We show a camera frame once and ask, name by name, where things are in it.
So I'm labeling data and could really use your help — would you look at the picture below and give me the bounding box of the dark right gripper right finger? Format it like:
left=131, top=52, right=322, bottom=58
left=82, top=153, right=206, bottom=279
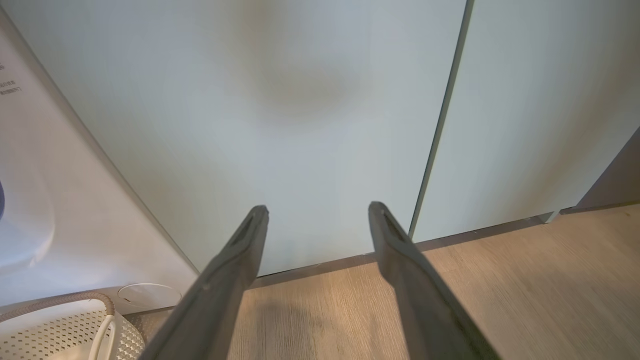
left=368, top=201, right=501, bottom=360

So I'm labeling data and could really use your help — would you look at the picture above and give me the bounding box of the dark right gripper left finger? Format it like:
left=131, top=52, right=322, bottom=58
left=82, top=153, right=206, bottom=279
left=140, top=205, right=270, bottom=360

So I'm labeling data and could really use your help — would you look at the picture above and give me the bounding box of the cream perforated laundry basket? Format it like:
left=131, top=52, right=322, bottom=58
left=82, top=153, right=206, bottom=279
left=0, top=291, right=146, bottom=360

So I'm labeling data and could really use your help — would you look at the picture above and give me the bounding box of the white front-load washing machine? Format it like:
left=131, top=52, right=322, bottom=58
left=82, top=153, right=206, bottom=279
left=0, top=10, right=201, bottom=321

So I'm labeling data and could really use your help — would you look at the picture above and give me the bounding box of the round drain filter cover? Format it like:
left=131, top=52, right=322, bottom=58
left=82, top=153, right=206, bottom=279
left=117, top=283, right=182, bottom=310

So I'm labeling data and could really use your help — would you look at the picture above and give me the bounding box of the pale green cabinet panel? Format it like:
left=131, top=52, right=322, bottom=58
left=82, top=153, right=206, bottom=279
left=0, top=0, right=468, bottom=277
left=411, top=0, right=640, bottom=244

